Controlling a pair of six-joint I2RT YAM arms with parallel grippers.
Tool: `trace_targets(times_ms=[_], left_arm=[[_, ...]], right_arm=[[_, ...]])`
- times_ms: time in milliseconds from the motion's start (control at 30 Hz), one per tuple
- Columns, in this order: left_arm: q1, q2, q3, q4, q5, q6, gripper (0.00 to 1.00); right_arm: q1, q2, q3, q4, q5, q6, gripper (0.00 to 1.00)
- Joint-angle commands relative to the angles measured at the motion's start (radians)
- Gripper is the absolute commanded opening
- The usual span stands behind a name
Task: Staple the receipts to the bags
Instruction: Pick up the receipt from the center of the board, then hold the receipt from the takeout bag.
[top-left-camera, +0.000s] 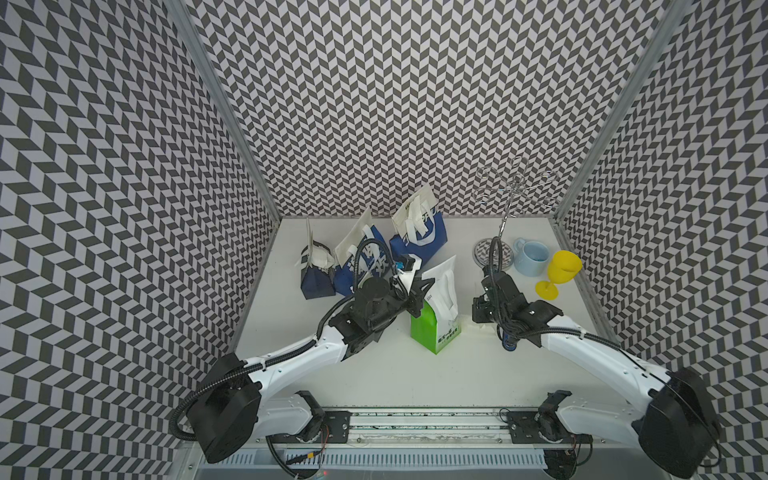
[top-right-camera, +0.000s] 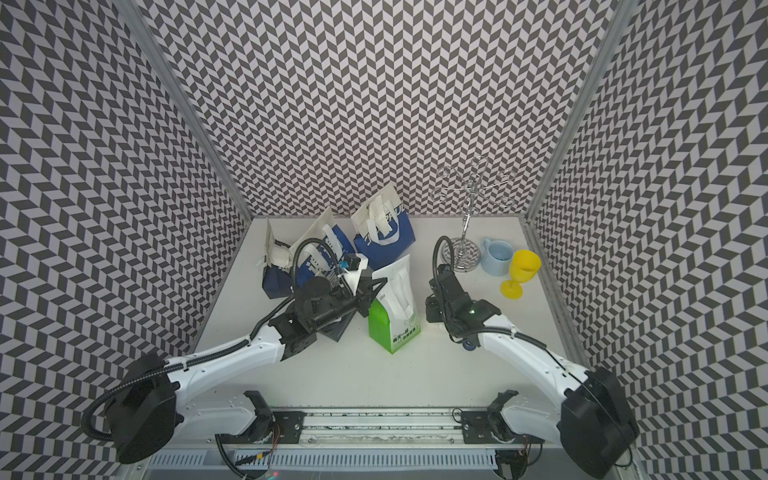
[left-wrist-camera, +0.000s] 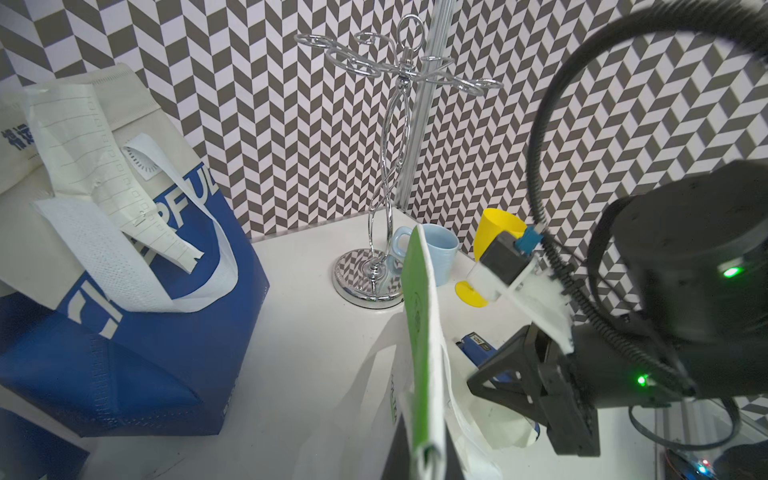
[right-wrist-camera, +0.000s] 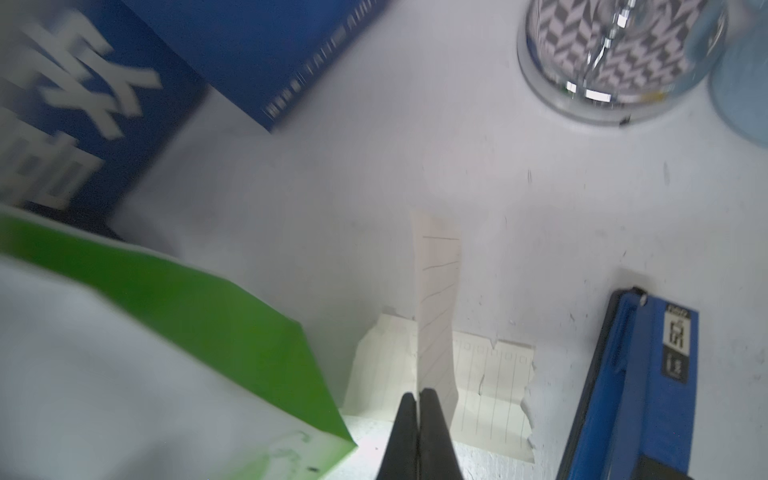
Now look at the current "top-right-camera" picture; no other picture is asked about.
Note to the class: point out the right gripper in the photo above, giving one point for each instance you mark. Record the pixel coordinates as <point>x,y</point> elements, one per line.
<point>432,316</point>

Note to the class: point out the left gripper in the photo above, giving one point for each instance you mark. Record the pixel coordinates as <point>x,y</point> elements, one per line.
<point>364,297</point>

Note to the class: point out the royal blue tote bag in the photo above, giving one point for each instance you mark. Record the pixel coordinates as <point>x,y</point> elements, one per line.
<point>383,228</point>

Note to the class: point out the blue cream tote bag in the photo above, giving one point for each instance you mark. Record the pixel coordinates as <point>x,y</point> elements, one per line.
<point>315,248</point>

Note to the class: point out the navy bag with white handles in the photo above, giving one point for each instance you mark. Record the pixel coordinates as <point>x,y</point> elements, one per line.
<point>276,278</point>

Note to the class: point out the navy tote bag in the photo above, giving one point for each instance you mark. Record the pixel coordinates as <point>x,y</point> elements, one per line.
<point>335,330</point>

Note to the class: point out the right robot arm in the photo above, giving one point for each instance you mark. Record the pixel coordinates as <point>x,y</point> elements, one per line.
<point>589,417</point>

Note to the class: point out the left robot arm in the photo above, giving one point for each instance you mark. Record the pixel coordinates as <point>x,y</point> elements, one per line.
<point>157,400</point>

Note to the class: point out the light blue ceramic mug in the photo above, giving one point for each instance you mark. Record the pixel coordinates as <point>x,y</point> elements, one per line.
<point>496,256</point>

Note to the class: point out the yellow plastic goblet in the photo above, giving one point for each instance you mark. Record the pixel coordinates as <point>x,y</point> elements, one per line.
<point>523,267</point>

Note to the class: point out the chrome mug tree stand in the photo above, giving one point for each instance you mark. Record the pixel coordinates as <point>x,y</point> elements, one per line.
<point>474,182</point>

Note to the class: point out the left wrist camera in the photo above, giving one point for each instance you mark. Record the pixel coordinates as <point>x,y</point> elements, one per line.
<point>352,266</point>

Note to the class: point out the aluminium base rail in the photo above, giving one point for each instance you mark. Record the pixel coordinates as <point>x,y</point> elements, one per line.
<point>428,427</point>

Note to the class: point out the aluminium corner post right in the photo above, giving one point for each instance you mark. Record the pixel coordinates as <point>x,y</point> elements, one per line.
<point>618,25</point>

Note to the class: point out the aluminium corner post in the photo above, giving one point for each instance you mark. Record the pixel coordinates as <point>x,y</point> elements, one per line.
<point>618,25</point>
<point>139,30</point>

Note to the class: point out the aluminium corner post left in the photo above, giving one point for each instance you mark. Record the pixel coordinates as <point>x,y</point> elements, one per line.
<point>139,30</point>

